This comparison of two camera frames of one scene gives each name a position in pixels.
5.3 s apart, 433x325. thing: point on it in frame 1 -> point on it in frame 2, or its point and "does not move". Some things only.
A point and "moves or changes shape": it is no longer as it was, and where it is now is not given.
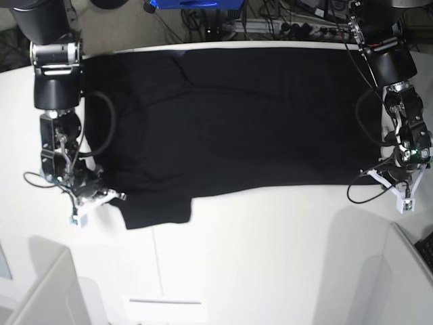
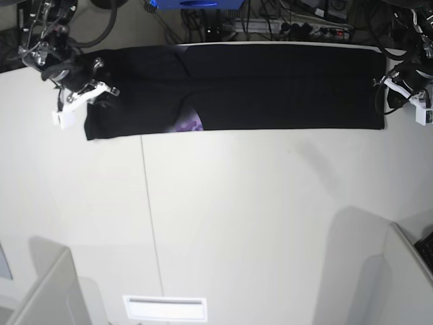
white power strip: [276, 26] does not move
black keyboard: [425, 246] does not move
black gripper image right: [400, 174] -> [415, 74]
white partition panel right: [408, 284] does not move
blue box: [198, 4] does not move
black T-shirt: [168, 125] moves or changes shape
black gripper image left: [84, 183] -> [76, 73]
